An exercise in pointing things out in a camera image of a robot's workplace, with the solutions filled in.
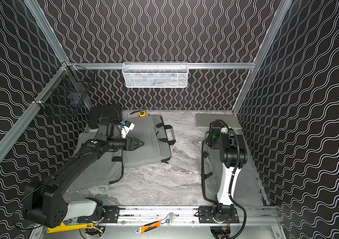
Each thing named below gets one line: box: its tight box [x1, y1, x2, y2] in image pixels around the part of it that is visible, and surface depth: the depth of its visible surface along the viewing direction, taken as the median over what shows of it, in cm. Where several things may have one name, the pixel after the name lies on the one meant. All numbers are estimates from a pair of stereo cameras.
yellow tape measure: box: [137, 110, 147, 118], surface depth 119 cm
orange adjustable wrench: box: [135, 212, 177, 235], surface depth 73 cm
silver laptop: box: [195, 113, 243, 131], surface depth 122 cm
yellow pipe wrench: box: [46, 222, 95, 235], surface depth 72 cm
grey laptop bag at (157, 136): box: [122, 114, 176, 168], surface depth 99 cm
